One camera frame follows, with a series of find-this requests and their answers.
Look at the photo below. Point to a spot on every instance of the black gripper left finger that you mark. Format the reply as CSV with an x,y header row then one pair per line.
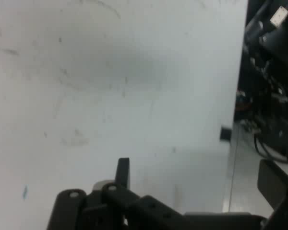
x,y
115,198

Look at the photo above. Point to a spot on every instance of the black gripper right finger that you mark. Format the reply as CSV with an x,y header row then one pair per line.
x,y
276,189

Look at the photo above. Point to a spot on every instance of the small black table clamp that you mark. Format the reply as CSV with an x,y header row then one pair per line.
x,y
225,133

